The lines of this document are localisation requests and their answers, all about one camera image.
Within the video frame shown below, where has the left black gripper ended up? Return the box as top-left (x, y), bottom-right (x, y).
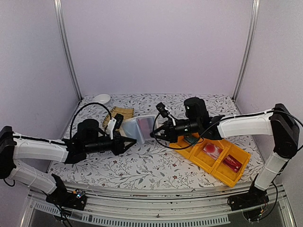
top-left (84, 131), bottom-right (137, 156)

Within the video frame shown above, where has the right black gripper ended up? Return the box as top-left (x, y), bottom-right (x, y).
top-left (150, 118), bottom-right (201, 143)

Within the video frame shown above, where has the red striped card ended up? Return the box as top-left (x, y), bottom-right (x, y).
top-left (138, 117), bottom-right (154, 136)

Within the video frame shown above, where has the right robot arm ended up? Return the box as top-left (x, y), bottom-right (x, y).
top-left (150, 97), bottom-right (303, 206)

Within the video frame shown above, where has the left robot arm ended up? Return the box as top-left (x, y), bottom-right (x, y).
top-left (0, 119), bottom-right (137, 205)

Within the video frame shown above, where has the teal VIP card stack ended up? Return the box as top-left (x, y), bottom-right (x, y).
top-left (183, 135), bottom-right (201, 145)

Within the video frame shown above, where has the pink circle card stack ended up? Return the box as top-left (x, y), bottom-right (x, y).
top-left (203, 143), bottom-right (223, 160)

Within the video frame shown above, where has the red card stack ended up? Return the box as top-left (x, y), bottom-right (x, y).
top-left (223, 155), bottom-right (242, 173)

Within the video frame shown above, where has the woven bamboo tray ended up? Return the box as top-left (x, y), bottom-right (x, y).
top-left (102, 106), bottom-right (134, 128)

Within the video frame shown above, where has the small white bowl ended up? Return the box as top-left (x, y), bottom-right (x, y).
top-left (93, 94), bottom-right (111, 104)

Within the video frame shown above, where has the yellow three-compartment bin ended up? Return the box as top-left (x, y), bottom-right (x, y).
top-left (169, 133), bottom-right (251, 187)

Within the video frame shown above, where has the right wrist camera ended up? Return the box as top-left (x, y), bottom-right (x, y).
top-left (156, 102), bottom-right (176, 126)

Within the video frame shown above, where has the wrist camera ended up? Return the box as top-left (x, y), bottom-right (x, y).
top-left (105, 113), bottom-right (124, 140)
top-left (156, 102), bottom-right (176, 126)

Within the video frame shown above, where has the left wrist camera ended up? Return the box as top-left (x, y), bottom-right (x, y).
top-left (105, 113), bottom-right (124, 140)

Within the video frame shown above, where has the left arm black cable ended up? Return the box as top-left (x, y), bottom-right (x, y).
top-left (70, 103), bottom-right (112, 140)

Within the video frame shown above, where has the front aluminium rail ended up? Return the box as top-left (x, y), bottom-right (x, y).
top-left (20, 183), bottom-right (296, 227)

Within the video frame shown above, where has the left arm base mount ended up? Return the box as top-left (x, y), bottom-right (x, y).
top-left (46, 174), bottom-right (87, 211)

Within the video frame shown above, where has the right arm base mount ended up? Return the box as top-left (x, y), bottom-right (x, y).
top-left (227, 183), bottom-right (278, 223)

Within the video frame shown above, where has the left aluminium frame post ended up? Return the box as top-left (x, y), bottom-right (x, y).
top-left (53, 0), bottom-right (83, 101)

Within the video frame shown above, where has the aluminium frame post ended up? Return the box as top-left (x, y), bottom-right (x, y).
top-left (53, 0), bottom-right (83, 101)
top-left (232, 0), bottom-right (260, 102)

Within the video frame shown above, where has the right aluminium frame post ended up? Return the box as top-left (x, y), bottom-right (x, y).
top-left (232, 0), bottom-right (260, 102)

